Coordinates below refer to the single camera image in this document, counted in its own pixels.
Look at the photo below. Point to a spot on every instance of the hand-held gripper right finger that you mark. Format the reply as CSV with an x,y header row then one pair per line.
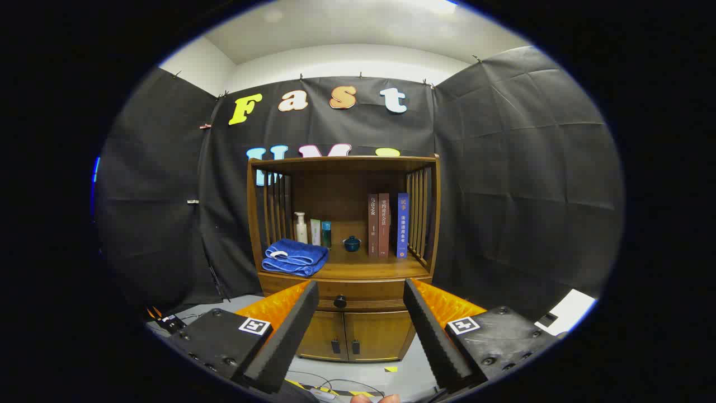
x,y
433,341

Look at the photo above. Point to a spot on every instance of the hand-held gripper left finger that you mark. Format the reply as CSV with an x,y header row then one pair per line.
x,y
285,341

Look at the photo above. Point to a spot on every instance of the wooden drawer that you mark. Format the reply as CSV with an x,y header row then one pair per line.
x,y
369,294

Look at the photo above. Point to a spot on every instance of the wooden cabinet door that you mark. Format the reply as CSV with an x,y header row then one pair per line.
x,y
375,336
324,336

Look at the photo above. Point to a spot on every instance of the wooden countertop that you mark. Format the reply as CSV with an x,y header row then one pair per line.
x,y
369,267

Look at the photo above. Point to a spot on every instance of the wooden cabinet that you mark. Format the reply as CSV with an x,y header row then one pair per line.
x,y
335,190

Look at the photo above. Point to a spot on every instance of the blue folded towel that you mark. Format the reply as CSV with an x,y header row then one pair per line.
x,y
296,254

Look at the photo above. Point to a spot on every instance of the yellow black floor tape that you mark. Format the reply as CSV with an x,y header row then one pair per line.
x,y
362,393

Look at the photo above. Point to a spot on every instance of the white pump bottle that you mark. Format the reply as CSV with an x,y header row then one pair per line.
x,y
301,230

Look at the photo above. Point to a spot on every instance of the white and green tube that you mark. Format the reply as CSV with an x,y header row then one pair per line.
x,y
315,232

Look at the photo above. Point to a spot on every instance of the teal capped bottle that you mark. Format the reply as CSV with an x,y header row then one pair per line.
x,y
326,235

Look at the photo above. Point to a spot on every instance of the black electronic box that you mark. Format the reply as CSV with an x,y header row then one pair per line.
x,y
169,323

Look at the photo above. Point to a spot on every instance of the dark blue lidded teacup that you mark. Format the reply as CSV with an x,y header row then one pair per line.
x,y
352,244

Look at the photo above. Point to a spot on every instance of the blue book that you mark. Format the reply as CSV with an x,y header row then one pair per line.
x,y
403,224

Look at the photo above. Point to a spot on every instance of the reddish brown book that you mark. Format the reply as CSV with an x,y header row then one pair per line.
x,y
384,224

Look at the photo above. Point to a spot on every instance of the dark brown book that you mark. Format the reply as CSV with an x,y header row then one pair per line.
x,y
373,224

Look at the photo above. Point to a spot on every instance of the white panel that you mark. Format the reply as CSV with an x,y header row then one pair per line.
x,y
570,310

